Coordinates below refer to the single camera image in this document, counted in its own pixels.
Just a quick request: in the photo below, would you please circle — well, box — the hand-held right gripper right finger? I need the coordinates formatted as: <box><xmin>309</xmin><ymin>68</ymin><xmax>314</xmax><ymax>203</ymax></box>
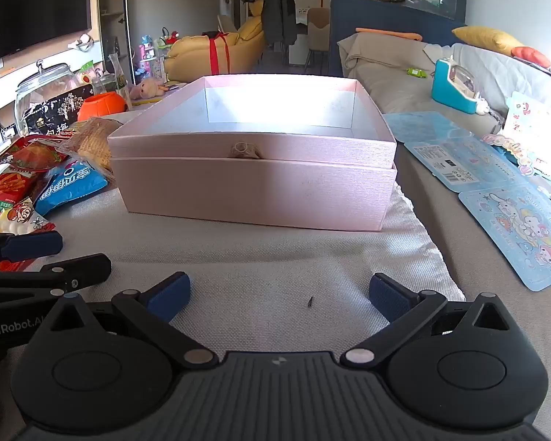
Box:
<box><xmin>341</xmin><ymin>273</ymin><xmax>525</xmax><ymax>369</ymax></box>

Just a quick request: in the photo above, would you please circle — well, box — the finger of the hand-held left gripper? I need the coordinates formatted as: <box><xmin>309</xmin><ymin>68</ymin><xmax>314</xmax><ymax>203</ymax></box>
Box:
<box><xmin>0</xmin><ymin>230</ymin><xmax>64</xmax><ymax>271</ymax></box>
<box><xmin>0</xmin><ymin>254</ymin><xmax>112</xmax><ymax>305</ymax></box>

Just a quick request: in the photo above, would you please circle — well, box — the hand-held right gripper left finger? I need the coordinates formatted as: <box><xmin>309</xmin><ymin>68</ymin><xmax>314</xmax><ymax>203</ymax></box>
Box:
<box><xmin>25</xmin><ymin>272</ymin><xmax>217</xmax><ymax>369</ymax></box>

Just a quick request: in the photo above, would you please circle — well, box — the white cartoon snack packet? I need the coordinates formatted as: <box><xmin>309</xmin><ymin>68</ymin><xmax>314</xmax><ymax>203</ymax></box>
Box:
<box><xmin>0</xmin><ymin>197</ymin><xmax>57</xmax><ymax>272</ymax></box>

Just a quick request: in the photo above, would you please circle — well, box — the red snack stick packet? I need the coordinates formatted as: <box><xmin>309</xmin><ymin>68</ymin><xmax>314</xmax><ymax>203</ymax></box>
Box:
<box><xmin>0</xmin><ymin>168</ymin><xmax>44</xmax><ymax>218</ymax></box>

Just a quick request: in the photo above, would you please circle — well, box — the blue cookie packet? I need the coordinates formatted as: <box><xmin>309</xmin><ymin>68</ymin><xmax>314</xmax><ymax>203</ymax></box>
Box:
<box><xmin>33</xmin><ymin>156</ymin><xmax>108</xmax><ymax>216</ymax></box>

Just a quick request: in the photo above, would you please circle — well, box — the red chili snack packet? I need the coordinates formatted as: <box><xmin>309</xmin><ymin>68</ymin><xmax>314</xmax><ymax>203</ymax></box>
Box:
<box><xmin>0</xmin><ymin>138</ymin><xmax>74</xmax><ymax>173</ymax></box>

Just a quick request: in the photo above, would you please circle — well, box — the clear wafer packet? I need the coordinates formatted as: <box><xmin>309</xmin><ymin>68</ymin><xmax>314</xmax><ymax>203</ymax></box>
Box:
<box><xmin>57</xmin><ymin>117</ymin><xmax>125</xmax><ymax>180</ymax></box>

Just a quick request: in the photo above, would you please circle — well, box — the pink gift box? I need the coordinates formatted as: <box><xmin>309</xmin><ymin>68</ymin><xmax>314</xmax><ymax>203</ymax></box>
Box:
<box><xmin>107</xmin><ymin>75</ymin><xmax>398</xmax><ymax>172</ymax></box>

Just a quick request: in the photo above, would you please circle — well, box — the white textured cloth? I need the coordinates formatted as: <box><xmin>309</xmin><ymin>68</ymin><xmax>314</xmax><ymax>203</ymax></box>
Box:
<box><xmin>377</xmin><ymin>181</ymin><xmax>467</xmax><ymax>301</ymax></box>

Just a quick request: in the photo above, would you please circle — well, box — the black tray of small items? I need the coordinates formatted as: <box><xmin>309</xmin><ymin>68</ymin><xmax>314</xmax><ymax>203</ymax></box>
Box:
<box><xmin>24</xmin><ymin>83</ymin><xmax>95</xmax><ymax>136</ymax></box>

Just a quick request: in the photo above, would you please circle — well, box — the blue cartoon sticker card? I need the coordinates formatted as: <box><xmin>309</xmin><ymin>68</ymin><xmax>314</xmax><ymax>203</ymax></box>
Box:
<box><xmin>458</xmin><ymin>184</ymin><xmax>551</xmax><ymax>292</ymax></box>

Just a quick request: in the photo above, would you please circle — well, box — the orange pumpkin bucket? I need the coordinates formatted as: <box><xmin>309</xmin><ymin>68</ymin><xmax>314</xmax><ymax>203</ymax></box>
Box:
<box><xmin>77</xmin><ymin>93</ymin><xmax>130</xmax><ymax>122</ymax></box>

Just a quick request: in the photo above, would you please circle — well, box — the large glass jar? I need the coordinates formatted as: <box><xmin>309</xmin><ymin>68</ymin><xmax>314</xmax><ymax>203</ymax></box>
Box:
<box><xmin>15</xmin><ymin>60</ymin><xmax>84</xmax><ymax>137</ymax></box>

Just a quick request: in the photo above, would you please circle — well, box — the blue card with barcode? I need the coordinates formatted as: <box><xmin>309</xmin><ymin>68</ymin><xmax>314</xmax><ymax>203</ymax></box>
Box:
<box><xmin>403</xmin><ymin>137</ymin><xmax>540</xmax><ymax>194</ymax></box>

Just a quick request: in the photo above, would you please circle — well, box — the pale blue plastic card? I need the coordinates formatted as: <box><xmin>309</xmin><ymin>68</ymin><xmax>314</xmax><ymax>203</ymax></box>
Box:
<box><xmin>383</xmin><ymin>111</ymin><xmax>473</xmax><ymax>144</ymax></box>

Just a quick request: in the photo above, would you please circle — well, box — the pink plush toy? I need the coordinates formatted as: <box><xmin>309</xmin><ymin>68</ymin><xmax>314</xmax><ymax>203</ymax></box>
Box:
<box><xmin>127</xmin><ymin>77</ymin><xmax>166</xmax><ymax>101</ymax></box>

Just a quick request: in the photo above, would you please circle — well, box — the grey sofa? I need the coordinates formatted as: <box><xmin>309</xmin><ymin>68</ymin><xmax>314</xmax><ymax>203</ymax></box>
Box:
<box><xmin>337</xmin><ymin>32</ymin><xmax>551</xmax><ymax>132</ymax></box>

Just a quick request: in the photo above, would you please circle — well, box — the colourful toy set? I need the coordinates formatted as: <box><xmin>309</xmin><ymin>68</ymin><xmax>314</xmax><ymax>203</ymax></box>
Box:
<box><xmin>137</xmin><ymin>33</ymin><xmax>167</xmax><ymax>79</ymax></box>

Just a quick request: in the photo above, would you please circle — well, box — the blue toy device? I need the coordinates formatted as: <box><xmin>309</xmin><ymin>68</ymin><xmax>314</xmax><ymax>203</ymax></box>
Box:
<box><xmin>431</xmin><ymin>57</ymin><xmax>490</xmax><ymax>115</ymax></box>

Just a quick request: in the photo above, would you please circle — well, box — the pink cartoon sticker sheet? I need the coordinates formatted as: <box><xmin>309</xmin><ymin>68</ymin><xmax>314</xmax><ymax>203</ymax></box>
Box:
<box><xmin>482</xmin><ymin>91</ymin><xmax>551</xmax><ymax>180</ymax></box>

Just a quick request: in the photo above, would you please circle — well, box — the black television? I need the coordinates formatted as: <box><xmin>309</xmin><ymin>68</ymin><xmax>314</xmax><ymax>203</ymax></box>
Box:
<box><xmin>0</xmin><ymin>0</ymin><xmax>93</xmax><ymax>69</ymax></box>

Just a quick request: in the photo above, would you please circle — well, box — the red ribbon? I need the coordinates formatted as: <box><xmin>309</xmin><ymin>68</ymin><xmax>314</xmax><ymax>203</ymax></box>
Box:
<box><xmin>203</xmin><ymin>31</ymin><xmax>240</xmax><ymax>76</ymax></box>

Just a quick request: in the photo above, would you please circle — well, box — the beige dining chair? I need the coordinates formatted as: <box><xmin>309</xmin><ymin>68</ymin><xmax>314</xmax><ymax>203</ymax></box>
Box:
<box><xmin>304</xmin><ymin>7</ymin><xmax>332</xmax><ymax>69</ymax></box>

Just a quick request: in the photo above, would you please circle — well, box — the blue cabinet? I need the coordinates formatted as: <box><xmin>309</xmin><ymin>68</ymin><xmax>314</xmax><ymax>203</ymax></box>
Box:
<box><xmin>328</xmin><ymin>0</ymin><xmax>468</xmax><ymax>78</ymax></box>

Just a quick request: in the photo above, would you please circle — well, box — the orange cushion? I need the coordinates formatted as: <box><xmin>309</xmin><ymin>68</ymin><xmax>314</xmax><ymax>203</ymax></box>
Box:
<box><xmin>511</xmin><ymin>46</ymin><xmax>551</xmax><ymax>69</ymax></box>

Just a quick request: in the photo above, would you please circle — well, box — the dark jacket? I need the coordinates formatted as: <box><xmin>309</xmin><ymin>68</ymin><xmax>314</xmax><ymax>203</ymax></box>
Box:
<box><xmin>241</xmin><ymin>0</ymin><xmax>299</xmax><ymax>53</ymax></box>

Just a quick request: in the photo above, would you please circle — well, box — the yellow bag with red strap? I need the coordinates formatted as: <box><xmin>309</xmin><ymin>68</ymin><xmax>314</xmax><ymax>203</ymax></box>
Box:
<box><xmin>164</xmin><ymin>2</ymin><xmax>269</xmax><ymax>87</ymax></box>

